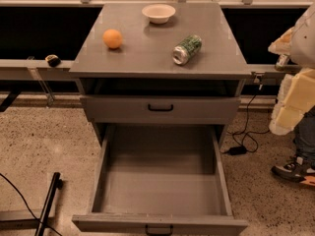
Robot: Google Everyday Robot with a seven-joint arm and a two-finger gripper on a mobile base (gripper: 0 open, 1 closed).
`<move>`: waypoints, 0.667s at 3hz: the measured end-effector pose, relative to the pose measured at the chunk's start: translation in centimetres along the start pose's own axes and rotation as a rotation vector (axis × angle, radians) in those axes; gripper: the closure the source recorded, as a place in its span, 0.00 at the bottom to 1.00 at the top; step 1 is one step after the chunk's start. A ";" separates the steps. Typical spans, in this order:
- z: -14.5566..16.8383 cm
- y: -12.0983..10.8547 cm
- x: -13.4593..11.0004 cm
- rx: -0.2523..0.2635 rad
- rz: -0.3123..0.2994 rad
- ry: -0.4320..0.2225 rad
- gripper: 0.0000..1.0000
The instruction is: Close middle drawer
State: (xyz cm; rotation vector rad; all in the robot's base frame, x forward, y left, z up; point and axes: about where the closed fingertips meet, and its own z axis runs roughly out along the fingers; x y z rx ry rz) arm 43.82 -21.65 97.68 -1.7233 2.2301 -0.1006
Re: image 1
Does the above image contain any grey drawer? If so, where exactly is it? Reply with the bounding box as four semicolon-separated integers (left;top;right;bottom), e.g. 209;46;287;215
72;125;248;236
81;95;240;125

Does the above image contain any grey metal rail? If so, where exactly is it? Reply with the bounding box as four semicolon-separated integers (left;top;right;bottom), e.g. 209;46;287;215
0;59;300;82

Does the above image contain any black sneaker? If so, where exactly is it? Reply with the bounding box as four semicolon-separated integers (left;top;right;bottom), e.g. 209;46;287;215
272;156;315;186

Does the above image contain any grey drawer cabinet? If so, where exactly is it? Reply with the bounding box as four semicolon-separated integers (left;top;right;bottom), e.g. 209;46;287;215
70;3;250;142

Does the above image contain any black power cable right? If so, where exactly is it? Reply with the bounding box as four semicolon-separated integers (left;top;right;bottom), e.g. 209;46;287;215
221;88;272;155

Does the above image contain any metal clamp on rail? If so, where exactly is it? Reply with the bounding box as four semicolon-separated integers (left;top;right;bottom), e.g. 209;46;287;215
253;72;264;90

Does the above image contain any green soda can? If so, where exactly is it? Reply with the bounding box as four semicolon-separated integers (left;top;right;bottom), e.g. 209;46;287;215
172;34;202;65

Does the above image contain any clear plastic bottle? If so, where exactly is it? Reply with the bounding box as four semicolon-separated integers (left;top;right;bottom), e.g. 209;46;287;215
275;54;289;71

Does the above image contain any grey top drawer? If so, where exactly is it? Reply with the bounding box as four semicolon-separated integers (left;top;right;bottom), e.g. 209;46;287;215
81;95;240;125

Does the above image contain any black power adapter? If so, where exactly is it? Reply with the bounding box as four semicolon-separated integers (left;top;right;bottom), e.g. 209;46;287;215
227;146;247;155

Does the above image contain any black yellow tape measure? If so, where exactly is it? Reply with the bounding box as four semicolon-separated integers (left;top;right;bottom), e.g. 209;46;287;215
45;54;61;67

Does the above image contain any person leg in jeans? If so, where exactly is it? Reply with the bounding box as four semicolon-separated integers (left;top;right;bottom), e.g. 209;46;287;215
294;106;315;168

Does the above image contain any orange fruit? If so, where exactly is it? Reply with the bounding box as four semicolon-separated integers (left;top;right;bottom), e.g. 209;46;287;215
102;29;123;49

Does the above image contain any black cable left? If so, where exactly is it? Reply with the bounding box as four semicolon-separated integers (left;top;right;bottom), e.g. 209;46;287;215
0;172;63;236

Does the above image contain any white paper bowl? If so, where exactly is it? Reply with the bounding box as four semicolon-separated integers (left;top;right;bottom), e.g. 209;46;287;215
142;4;176;25

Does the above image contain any black metal stand left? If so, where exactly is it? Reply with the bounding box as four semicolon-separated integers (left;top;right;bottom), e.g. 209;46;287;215
0;172;63;236

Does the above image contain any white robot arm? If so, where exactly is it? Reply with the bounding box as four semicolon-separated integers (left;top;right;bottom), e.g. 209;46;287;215
268;4;315;136

